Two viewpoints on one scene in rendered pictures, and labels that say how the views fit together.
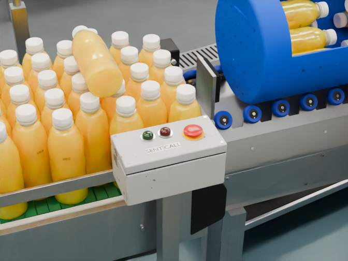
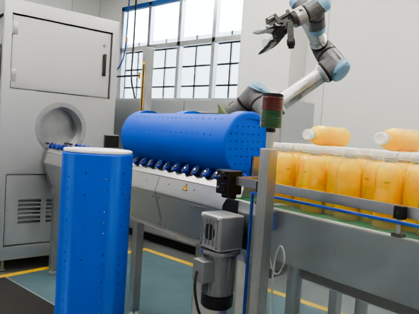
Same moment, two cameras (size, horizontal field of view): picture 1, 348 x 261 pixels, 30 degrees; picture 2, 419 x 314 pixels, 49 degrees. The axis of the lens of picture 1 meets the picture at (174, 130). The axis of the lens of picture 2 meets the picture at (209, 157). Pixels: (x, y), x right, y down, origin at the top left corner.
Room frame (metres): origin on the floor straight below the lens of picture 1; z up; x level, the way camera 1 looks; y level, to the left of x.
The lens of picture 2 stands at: (2.10, 1.62, 1.13)
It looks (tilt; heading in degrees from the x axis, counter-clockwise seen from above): 3 degrees down; 251
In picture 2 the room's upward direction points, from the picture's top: 4 degrees clockwise
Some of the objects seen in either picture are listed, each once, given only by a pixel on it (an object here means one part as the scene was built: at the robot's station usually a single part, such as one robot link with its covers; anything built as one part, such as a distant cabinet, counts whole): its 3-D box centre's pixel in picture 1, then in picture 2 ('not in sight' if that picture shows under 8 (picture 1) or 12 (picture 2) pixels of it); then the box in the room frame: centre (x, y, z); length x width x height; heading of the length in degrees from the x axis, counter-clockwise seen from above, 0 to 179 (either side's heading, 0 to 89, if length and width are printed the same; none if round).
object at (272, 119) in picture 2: not in sight; (271, 119); (1.51, 0.40, 1.18); 0.06 x 0.06 x 0.05
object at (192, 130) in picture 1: (193, 131); not in sight; (0.98, -0.04, 1.11); 0.04 x 0.04 x 0.01
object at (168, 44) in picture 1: (163, 63); (229, 183); (1.48, 0.03, 0.95); 0.10 x 0.07 x 0.10; 21
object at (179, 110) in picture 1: (184, 133); not in sight; (1.11, -0.02, 1.00); 0.07 x 0.07 x 0.20
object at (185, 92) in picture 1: (185, 92); not in sight; (1.11, -0.02, 1.11); 0.04 x 0.04 x 0.02
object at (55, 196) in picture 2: not in sight; (54, 232); (2.08, -1.96, 0.31); 0.06 x 0.06 x 0.63; 21
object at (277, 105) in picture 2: not in sight; (272, 104); (1.51, 0.40, 1.23); 0.06 x 0.06 x 0.04
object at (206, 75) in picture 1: (208, 87); (260, 171); (1.31, -0.08, 0.99); 0.10 x 0.02 x 0.12; 21
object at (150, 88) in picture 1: (150, 88); not in sight; (1.12, 0.05, 1.11); 0.04 x 0.04 x 0.02
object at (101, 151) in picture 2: not in sight; (98, 150); (1.93, -0.32, 1.03); 0.28 x 0.28 x 0.01
